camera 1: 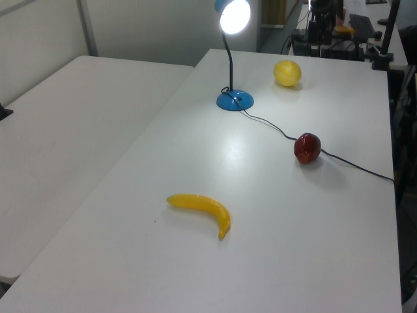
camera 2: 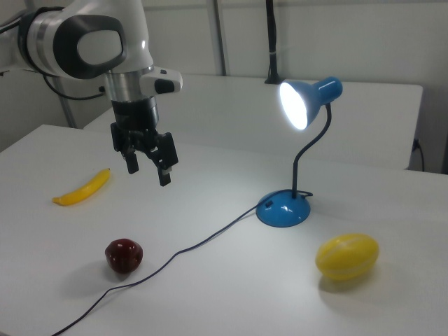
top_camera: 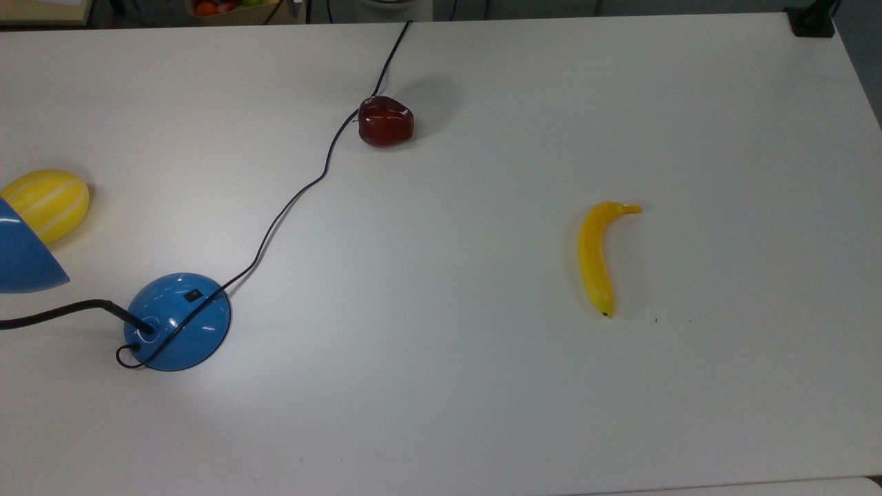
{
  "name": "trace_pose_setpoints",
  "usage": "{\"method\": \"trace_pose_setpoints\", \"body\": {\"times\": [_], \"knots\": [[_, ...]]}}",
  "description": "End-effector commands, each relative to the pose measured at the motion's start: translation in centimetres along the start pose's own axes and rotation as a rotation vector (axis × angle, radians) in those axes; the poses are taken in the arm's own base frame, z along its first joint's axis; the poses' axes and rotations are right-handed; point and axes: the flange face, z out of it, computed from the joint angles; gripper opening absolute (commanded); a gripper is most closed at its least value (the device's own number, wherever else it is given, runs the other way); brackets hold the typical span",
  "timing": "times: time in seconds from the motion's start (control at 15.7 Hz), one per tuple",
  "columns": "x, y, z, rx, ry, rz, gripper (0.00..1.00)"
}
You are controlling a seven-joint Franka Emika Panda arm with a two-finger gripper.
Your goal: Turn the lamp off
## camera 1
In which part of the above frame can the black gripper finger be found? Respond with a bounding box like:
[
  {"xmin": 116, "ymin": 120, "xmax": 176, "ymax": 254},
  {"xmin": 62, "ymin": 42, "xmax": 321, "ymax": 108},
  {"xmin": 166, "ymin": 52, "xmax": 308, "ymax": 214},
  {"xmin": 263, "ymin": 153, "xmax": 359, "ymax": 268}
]
[
  {"xmin": 308, "ymin": 20, "xmax": 319, "ymax": 47},
  {"xmin": 320, "ymin": 20, "xmax": 332, "ymax": 50}
]

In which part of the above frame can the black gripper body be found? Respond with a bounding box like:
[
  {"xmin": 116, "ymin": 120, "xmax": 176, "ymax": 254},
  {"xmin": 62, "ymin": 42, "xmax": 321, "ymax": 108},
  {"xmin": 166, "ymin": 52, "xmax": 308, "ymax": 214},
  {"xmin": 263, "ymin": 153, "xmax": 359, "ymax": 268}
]
[{"xmin": 308, "ymin": 0, "xmax": 336, "ymax": 23}]

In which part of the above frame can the blue desk lamp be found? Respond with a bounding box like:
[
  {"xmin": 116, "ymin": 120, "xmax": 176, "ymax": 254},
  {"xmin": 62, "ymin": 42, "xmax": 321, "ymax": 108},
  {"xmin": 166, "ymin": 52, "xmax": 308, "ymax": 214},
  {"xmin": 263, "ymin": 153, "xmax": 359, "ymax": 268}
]
[{"xmin": 214, "ymin": 0, "xmax": 255, "ymax": 113}]

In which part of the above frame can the black equipment box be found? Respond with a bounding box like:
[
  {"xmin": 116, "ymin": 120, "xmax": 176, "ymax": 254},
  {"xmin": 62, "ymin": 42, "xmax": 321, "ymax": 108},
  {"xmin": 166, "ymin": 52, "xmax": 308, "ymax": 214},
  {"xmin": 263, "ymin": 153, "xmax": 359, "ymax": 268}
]
[{"xmin": 320, "ymin": 38, "xmax": 365, "ymax": 61}]

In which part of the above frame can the yellow round melon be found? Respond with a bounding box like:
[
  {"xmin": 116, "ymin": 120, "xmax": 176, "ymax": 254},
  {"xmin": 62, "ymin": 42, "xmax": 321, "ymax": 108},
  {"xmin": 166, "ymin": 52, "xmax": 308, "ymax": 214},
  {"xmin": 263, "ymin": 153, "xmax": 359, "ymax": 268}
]
[{"xmin": 272, "ymin": 59, "xmax": 302, "ymax": 88}]

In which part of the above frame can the black pole with clamp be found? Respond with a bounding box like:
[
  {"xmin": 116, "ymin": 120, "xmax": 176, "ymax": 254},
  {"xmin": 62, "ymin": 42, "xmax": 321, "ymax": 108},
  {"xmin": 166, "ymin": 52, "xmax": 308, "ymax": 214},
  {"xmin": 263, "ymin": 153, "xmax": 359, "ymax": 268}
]
[{"xmin": 371, "ymin": 0, "xmax": 401, "ymax": 71}]

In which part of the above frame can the red apple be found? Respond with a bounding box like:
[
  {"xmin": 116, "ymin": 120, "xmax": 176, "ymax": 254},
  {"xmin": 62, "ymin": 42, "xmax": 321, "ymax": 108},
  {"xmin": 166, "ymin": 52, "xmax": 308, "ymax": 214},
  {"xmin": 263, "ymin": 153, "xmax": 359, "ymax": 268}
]
[{"xmin": 293, "ymin": 132, "xmax": 323, "ymax": 164}]

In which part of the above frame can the yellow banana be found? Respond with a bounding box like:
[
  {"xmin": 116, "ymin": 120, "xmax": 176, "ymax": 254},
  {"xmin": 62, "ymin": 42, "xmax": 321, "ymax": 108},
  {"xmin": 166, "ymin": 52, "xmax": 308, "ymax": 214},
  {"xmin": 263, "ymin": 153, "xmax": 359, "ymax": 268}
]
[{"xmin": 166, "ymin": 193, "xmax": 232, "ymax": 241}]

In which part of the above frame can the black table clamp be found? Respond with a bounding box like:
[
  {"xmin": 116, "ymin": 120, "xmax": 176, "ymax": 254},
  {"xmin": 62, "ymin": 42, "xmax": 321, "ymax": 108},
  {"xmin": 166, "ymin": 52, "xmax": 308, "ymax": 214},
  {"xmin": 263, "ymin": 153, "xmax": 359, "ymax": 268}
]
[{"xmin": 0, "ymin": 102, "xmax": 14, "ymax": 122}]

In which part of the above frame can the black lamp power cable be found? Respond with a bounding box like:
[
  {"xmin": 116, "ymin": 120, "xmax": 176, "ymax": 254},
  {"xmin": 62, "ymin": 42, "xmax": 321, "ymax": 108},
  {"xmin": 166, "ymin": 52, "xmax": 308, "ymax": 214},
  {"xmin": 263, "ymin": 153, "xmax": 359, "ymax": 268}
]
[{"xmin": 220, "ymin": 85, "xmax": 395, "ymax": 184}]

